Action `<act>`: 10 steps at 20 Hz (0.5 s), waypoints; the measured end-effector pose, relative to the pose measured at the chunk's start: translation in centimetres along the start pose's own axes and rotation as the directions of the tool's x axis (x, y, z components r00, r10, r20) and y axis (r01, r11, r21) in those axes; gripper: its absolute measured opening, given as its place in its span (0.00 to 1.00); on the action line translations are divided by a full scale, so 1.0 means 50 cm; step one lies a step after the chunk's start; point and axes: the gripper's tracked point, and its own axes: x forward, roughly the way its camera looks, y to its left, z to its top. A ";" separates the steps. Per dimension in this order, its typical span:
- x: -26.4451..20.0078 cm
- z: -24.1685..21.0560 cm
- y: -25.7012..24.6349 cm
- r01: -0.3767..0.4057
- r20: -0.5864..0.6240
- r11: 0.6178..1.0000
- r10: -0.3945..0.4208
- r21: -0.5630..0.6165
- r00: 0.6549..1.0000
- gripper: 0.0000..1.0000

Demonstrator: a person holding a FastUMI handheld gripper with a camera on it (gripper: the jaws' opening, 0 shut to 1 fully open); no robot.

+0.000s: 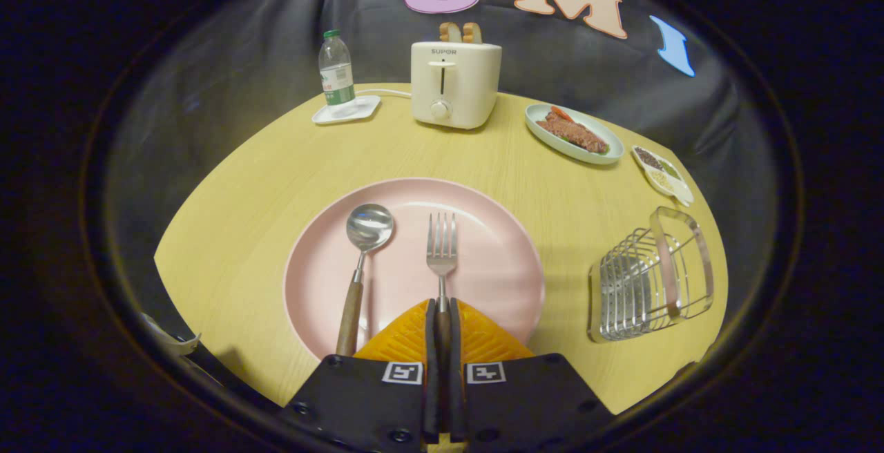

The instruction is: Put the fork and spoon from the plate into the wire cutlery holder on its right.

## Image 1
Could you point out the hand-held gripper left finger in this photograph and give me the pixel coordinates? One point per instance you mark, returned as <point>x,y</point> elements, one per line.
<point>430,384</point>

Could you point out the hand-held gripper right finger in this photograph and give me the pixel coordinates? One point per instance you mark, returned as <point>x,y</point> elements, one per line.
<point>456,384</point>

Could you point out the pink plate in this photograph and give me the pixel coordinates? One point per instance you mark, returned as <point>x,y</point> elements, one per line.
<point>483,266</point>

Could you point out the green lettuce leaf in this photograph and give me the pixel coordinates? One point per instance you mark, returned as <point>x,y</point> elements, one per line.
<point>602,150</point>

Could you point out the brown meat slices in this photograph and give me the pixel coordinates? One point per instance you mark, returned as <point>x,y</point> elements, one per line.
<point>573,134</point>

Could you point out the pale green plate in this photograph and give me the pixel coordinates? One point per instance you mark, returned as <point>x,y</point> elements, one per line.
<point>613,155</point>

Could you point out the white square coaster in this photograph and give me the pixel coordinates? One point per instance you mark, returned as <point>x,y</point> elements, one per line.
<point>359,109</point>

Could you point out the orange carrot piece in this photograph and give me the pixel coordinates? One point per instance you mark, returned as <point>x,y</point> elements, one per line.
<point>561,113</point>

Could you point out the white divided grain dish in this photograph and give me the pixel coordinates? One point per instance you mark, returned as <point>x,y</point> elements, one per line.
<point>663,177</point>

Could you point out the cream toaster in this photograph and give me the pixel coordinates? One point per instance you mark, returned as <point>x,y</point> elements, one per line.
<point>463,80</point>

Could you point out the clear plastic water bottle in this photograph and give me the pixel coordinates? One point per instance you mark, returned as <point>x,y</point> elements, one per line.
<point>336,73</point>

